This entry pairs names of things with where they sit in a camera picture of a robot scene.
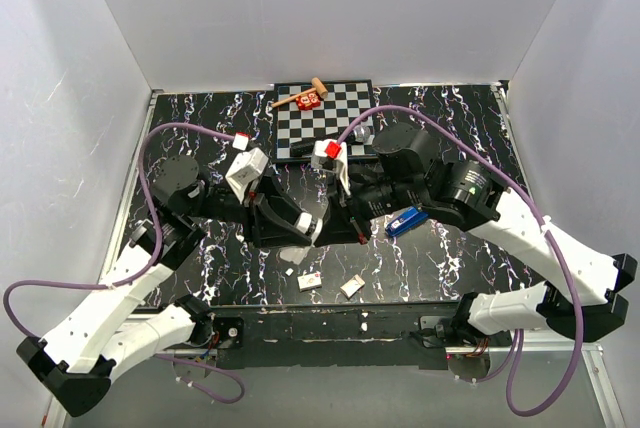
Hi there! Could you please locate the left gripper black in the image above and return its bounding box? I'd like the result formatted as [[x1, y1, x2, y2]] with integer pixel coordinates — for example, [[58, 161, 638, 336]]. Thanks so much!
[[190, 169, 316, 247]]

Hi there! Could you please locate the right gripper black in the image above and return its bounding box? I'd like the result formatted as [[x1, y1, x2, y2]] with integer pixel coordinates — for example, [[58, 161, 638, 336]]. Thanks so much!
[[312, 170, 419, 247]]

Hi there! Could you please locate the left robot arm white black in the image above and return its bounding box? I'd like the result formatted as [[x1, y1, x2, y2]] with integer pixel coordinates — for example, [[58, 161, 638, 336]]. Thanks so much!
[[17, 149, 323, 417]]

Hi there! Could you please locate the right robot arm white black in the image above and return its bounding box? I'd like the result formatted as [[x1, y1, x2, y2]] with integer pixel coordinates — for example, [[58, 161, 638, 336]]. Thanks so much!
[[280, 123, 637, 346]]

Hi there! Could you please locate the white staple box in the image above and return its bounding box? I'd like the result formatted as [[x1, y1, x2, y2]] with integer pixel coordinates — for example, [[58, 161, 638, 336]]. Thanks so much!
[[297, 272, 322, 292]]

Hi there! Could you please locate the black microphone silver grille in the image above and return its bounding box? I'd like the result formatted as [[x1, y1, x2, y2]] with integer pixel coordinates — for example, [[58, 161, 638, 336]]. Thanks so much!
[[289, 125, 372, 159]]

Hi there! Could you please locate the red dice block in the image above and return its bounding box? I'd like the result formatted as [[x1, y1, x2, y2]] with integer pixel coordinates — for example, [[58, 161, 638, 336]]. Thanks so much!
[[295, 92, 322, 111]]

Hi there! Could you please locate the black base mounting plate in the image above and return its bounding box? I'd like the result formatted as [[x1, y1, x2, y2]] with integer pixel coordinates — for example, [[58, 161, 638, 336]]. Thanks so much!
[[213, 302, 488, 370]]

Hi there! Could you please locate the black white chessboard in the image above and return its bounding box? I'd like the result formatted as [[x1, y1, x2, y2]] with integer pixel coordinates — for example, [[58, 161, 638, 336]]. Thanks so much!
[[271, 79, 379, 163]]

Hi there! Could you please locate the wooden mallet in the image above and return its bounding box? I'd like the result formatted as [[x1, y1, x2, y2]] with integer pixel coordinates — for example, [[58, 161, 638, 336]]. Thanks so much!
[[272, 77, 328, 108]]

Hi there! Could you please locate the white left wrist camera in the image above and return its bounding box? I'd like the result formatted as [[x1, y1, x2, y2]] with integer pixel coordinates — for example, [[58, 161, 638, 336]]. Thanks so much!
[[225, 147, 269, 204]]

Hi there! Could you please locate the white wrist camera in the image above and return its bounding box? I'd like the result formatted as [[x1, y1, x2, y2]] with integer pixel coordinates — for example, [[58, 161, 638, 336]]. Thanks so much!
[[225, 147, 269, 204], [311, 139, 351, 196]]

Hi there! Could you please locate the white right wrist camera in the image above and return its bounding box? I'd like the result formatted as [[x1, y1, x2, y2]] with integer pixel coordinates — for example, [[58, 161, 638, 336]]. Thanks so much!
[[311, 139, 351, 196]]

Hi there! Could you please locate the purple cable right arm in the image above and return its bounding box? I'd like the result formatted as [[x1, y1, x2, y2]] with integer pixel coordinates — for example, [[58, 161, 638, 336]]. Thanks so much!
[[334, 105, 585, 417]]

